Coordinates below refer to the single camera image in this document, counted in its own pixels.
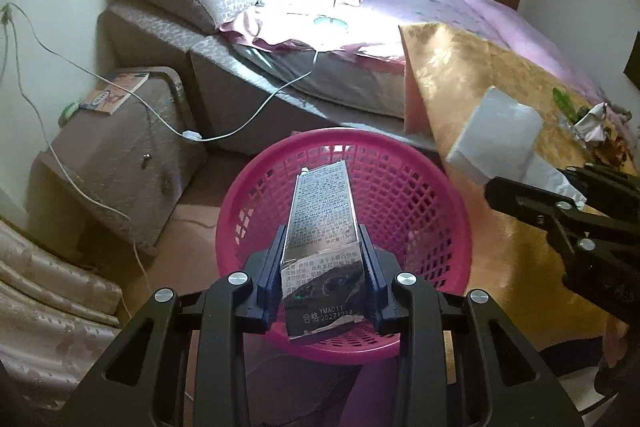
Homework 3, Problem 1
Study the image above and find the beige patterned curtain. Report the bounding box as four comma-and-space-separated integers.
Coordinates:
0, 217, 126, 403

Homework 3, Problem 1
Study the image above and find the colourful paperback book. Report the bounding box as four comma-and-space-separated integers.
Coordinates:
80, 71, 150, 115

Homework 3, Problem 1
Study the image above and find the pink printed bedsheet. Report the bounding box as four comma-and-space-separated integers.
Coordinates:
350, 0, 621, 118

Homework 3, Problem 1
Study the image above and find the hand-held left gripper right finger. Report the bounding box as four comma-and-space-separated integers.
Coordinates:
357, 227, 586, 427

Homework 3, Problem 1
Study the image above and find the pink folded quilt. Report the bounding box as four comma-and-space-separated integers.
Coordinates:
460, 0, 601, 98

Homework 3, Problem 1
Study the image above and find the grey upholstered nightstand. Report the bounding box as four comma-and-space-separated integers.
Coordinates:
30, 67, 208, 258

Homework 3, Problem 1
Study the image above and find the pink plastic mesh basket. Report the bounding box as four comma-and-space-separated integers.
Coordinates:
216, 128, 473, 365

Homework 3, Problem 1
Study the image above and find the crumpled silver wrapper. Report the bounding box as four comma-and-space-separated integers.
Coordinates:
575, 103, 608, 142

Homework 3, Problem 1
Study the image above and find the gold floral blanket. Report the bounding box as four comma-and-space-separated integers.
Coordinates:
398, 23, 640, 343

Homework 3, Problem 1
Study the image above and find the white lamp cord with switch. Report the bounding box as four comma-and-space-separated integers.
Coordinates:
5, 2, 321, 142

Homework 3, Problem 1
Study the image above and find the white tissue paper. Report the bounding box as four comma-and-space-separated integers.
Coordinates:
445, 87, 588, 208

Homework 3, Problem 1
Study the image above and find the grey mattress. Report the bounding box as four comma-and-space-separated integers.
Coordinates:
232, 42, 408, 118

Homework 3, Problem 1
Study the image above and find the green wrapper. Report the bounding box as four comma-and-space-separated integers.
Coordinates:
552, 88, 581, 120

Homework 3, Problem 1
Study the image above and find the grey upholstered bed frame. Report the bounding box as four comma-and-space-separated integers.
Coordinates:
97, 0, 441, 158

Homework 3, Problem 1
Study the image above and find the silver printed carton box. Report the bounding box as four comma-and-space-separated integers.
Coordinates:
280, 161, 373, 347

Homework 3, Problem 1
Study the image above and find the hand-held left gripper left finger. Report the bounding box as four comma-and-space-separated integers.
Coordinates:
60, 227, 288, 427

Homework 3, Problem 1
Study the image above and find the pink pillow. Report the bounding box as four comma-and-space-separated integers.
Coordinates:
220, 0, 366, 48

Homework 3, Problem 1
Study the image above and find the white charging cable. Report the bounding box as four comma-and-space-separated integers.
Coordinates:
4, 14, 146, 275

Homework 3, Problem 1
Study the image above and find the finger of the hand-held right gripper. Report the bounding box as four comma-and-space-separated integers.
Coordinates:
559, 163, 640, 212
484, 177, 640, 259

